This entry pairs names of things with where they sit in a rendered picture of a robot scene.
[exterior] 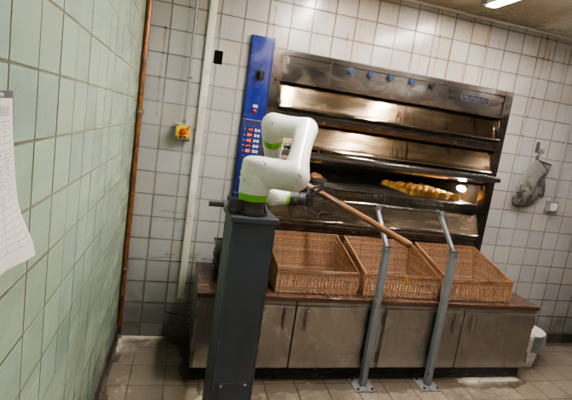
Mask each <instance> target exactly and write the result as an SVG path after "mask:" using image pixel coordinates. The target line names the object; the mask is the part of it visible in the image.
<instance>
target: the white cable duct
mask: <svg viewBox="0 0 572 400"><path fill-rule="evenodd" d="M218 2H219V0H210V7H209V22H208V30H207V37H206V45H205V53H204V60H203V75H202V82H201V90H200V98H199V105H198V113H197V127H196V135H195V143H194V151H193V158H192V172H191V180H190V188H189V196H188V203H187V211H186V225H185V233H184V241H183V249H182V256H181V263H180V278H179V286H178V294H177V298H183V299H184V297H185V288H186V274H187V267H188V260H189V252H190V244H191V237H192V222H193V215H194V208H195V201H196V193H197V179H198V171H199V164H200V157H201V149H202V141H203V127H204V119H205V112H206V105H207V97H208V90H209V75H210V68H211V60H212V53H213V46H214V38H215V24H216V16H217V9H218Z"/></svg>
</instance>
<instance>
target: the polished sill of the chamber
mask: <svg viewBox="0 0 572 400"><path fill-rule="evenodd" d="M330 190H335V191H325V192H327V193H328V194H330V195H332V196H341V197H355V198H364V199H372V200H380V201H388V202H396V203H412V204H419V205H427V206H436V207H444V208H452V209H467V210H476V211H481V210H482V206H479V205H475V204H467V203H452V202H444V201H436V200H428V199H420V198H412V197H398V196H390V195H382V194H374V193H367V192H359V191H344V190H336V189H330Z"/></svg>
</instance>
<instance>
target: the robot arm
mask: <svg viewBox="0 0 572 400"><path fill-rule="evenodd" d="M317 132H318V127H317V124H316V122H315V121H314V120H313V119H311V118H309V117H291V116H286V115H283V114H279V113H276V112H271V113H268V114H266V115H265V116H264V117H263V119H262V122H261V135H262V143H263V149H264V157H261V156H247V157H245V158H244V159H243V163H242V169H241V176H240V182H239V190H238V193H239V197H227V200H224V201H223V202H215V201H209V206H213V207H223V209H224V210H227V211H228V213H230V214H240V215H244V216H249V217H267V216H268V211H267V208H266V204H269V205H271V206H278V205H285V206H295V207H296V206H297V205H301V206H305V208H304V209H303V210H304V211H306V212H308V213H310V214H312V215H313V216H315V217H317V218H318V216H319V215H325V214H331V213H330V212H323V211H317V210H316V209H315V208H314V207H313V206H312V204H313V197H314V196H315V195H316V194H318V193H319V192H320V191H321V190H323V191H335V190H330V189H329V188H328V187H323V184H319V185H316V186H313V187H307V185H308V183H309V181H310V156H311V151H312V145H313V142H314V140H315V139H316V136H317ZM284 138H290V139H292V144H291V148H290V151H289V155H288V157H287V159H286V160H283V159H281V154H282V149H283V141H284ZM306 187H307V188H306ZM319 187H320V188H319ZM305 188H306V189H307V192H306V193H304V192H299V191H302V190H304V189H305ZM317 188H319V189H317ZM314 189H317V190H316V191H315V192H313V193H311V194H310V193H309V191H312V190H314ZM309 205H310V207H311V208H312V209H313V210H314V211H315V212H316V213H317V214H314V213H313V212H312V211H310V210H308V208H307V207H308V206H309Z"/></svg>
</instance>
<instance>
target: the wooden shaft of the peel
mask: <svg viewBox="0 0 572 400"><path fill-rule="evenodd" d="M319 194H321V195H323V196H324V197H326V198H327V199H329V200H330V201H332V202H334V203H336V204H337V205H339V206H341V207H342V208H344V209H345V210H347V211H348V212H350V213H352V214H354V215H355V216H357V217H358V218H359V219H361V220H363V221H365V222H366V223H368V224H370V225H371V226H373V227H374V228H376V229H377V230H379V231H381V232H383V233H384V234H386V235H387V236H388V237H390V238H392V239H394V240H395V241H397V242H398V243H401V244H402V245H403V246H404V247H406V248H408V249H410V248H412V246H413V244H412V242H410V241H409V240H408V239H406V238H404V237H402V236H400V235H398V234H397V233H396V232H394V231H392V230H390V229H388V228H387V227H385V226H383V225H382V224H380V223H378V222H377V221H375V220H372V219H371V218H369V217H368V216H367V215H365V214H362V213H361V212H359V211H357V210H356V209H354V208H352V207H351V206H349V205H347V204H346V203H343V202H342V201H341V200H339V199H337V198H335V197H333V196H331V195H330V194H328V193H327V192H325V191H323V190H321V191H320V192H319Z"/></svg>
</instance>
